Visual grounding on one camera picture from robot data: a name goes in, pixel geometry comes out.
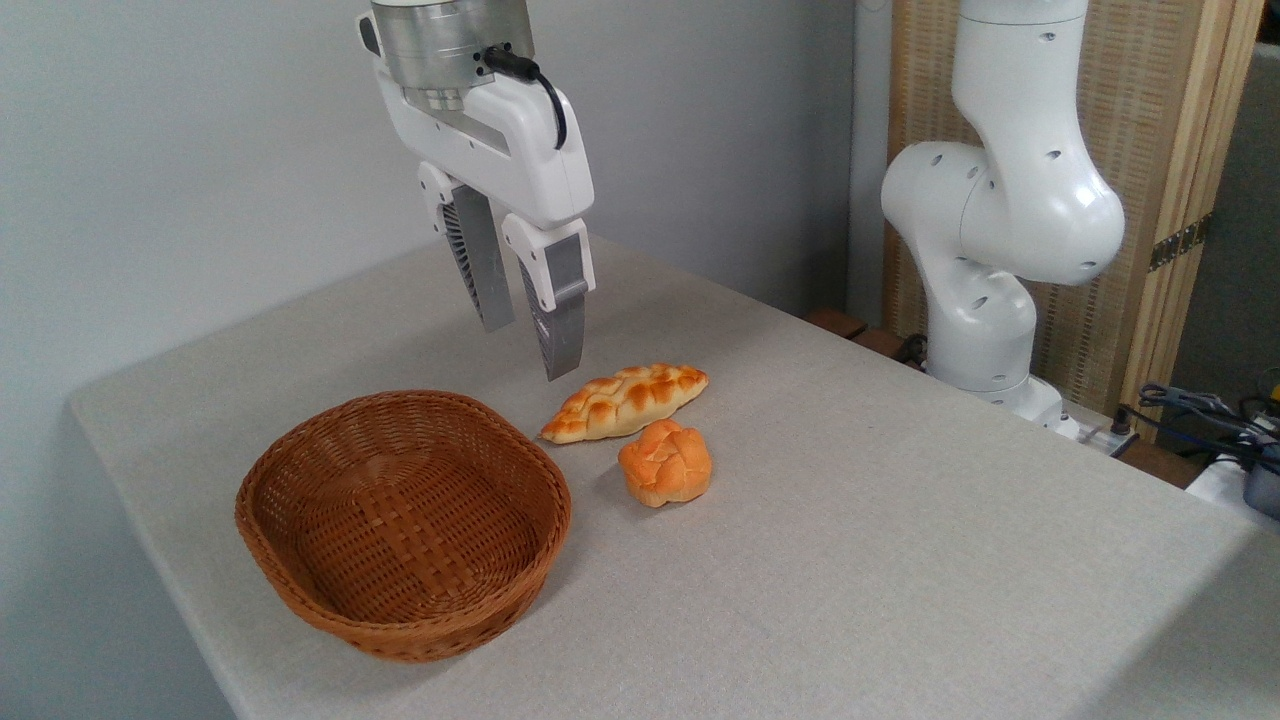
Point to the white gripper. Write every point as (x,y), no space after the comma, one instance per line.
(520,150)

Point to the round knotted bread roll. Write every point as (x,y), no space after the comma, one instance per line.
(665,463)

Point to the black plug at robot base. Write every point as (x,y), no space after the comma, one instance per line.
(1123,428)

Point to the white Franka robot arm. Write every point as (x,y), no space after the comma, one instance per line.
(1010,210)

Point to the long braided bread loaf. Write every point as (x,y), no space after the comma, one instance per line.
(625,402)

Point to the brown wicker basket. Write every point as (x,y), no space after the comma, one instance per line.
(400,580)

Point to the grey tablecloth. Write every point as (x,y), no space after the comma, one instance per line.
(850,560)

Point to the wooden woven folding screen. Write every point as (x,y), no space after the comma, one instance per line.
(1150,150)

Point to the brass screen hinge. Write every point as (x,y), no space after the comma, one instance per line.
(1180,241)

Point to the grey rounded device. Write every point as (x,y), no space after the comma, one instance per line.
(1264,485)

